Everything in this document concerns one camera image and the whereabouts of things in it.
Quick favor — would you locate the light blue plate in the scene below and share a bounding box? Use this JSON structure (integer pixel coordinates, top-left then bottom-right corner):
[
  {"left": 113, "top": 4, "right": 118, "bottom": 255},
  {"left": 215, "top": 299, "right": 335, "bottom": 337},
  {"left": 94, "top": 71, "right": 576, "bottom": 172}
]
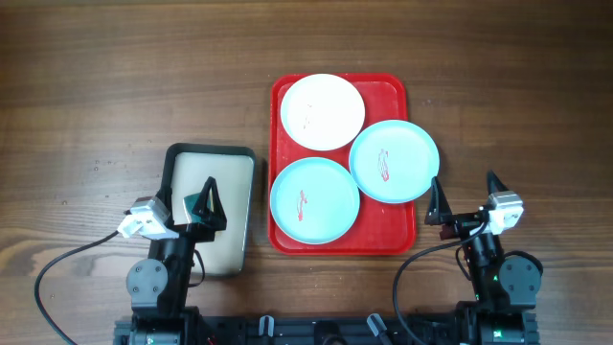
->
[
  {"left": 269, "top": 157, "right": 360, "bottom": 245},
  {"left": 349, "top": 120, "right": 440, "bottom": 204}
]

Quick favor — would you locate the right black cable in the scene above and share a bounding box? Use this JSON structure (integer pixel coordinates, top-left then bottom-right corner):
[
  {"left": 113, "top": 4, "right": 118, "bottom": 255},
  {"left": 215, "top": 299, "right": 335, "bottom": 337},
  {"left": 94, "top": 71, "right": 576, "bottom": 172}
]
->
[{"left": 392, "top": 219, "right": 489, "bottom": 345}]

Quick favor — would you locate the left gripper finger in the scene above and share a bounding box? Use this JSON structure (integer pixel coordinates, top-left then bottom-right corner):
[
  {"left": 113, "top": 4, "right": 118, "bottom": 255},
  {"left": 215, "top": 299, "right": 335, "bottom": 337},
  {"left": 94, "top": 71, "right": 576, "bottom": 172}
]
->
[
  {"left": 192, "top": 176, "right": 226, "bottom": 225},
  {"left": 155, "top": 185, "right": 173, "bottom": 223}
]

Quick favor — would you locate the green yellow sponge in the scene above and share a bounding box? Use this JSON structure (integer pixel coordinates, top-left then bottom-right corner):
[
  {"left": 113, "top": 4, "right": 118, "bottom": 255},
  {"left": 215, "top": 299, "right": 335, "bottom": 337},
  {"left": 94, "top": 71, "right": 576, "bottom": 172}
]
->
[{"left": 183, "top": 194, "right": 211, "bottom": 223}]

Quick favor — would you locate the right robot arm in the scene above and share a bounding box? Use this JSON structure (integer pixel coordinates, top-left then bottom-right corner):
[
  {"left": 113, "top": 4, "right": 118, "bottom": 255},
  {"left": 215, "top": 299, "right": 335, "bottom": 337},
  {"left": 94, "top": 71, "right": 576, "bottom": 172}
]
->
[{"left": 425, "top": 172, "right": 544, "bottom": 345}]

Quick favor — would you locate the black cable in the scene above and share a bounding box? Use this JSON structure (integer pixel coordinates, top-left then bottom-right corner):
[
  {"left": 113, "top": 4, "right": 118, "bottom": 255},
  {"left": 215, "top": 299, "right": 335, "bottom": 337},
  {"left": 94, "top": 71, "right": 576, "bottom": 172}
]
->
[
  {"left": 392, "top": 219, "right": 489, "bottom": 345},
  {"left": 33, "top": 230, "right": 121, "bottom": 345}
]

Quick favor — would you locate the white plate with red stain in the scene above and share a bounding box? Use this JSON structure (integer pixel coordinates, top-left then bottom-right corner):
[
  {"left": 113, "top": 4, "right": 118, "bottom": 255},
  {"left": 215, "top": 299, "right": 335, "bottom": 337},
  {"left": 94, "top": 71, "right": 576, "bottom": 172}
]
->
[{"left": 281, "top": 74, "right": 366, "bottom": 151}]

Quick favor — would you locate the left black cable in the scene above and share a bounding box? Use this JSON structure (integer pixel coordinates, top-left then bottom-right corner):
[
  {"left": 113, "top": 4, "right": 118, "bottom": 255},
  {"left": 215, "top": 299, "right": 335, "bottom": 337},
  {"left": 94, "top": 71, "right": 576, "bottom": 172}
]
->
[{"left": 33, "top": 230, "right": 121, "bottom": 345}]

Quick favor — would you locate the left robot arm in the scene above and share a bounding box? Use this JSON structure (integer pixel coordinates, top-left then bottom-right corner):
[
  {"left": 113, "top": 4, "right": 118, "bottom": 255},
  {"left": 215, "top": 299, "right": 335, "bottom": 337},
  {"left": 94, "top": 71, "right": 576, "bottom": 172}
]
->
[{"left": 113, "top": 176, "right": 227, "bottom": 345}]

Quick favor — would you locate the light blue plate front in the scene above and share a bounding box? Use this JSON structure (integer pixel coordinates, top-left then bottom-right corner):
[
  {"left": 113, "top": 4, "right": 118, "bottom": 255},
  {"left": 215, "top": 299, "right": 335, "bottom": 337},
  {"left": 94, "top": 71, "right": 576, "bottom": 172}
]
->
[{"left": 269, "top": 157, "right": 360, "bottom": 245}]

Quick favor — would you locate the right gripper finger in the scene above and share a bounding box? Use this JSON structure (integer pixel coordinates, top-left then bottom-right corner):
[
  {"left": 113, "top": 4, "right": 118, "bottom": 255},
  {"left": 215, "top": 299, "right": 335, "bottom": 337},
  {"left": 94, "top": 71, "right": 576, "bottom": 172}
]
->
[
  {"left": 487, "top": 170, "right": 509, "bottom": 195},
  {"left": 424, "top": 176, "right": 453, "bottom": 225}
]

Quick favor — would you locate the black tray with soapy water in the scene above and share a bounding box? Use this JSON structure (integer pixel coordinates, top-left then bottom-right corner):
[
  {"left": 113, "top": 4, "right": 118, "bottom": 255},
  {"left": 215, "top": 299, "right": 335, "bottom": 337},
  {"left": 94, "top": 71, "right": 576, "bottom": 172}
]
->
[{"left": 161, "top": 143, "right": 256, "bottom": 278}]

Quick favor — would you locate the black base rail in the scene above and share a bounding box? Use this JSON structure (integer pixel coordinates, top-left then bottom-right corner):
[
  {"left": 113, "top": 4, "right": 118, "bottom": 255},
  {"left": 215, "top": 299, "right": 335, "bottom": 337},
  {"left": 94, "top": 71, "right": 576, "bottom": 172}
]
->
[{"left": 113, "top": 313, "right": 540, "bottom": 345}]

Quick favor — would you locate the red plastic tray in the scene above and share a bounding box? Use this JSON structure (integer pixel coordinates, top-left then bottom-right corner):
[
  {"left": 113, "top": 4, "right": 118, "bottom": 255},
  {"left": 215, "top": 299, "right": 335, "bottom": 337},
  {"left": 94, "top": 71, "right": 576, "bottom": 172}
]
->
[{"left": 267, "top": 73, "right": 417, "bottom": 256}]

